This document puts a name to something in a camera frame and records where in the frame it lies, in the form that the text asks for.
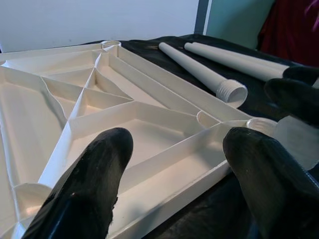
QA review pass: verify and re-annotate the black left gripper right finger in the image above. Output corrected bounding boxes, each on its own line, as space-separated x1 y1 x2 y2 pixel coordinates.
222 126 319 239

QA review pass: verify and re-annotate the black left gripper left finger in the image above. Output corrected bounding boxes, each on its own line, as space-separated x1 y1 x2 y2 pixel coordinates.
22 127 134 239

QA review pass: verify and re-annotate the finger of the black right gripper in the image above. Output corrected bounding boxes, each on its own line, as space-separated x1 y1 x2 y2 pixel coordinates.
264 78 319 125
283 66 319 87

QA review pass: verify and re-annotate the white ribbed plastic table top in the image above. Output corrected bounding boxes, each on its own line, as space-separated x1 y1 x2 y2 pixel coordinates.
0 40 279 239

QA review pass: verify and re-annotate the red fabric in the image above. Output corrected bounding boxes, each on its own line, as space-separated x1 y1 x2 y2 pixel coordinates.
257 0 319 67

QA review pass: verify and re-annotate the black plastic table sheet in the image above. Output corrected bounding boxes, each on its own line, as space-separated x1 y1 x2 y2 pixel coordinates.
119 33 319 239

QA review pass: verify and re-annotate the dark grey wall post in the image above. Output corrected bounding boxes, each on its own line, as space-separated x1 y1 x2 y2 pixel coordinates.
193 0 213 36

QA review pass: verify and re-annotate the white wall board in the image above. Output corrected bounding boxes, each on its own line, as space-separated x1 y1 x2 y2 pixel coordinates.
0 0 200 54

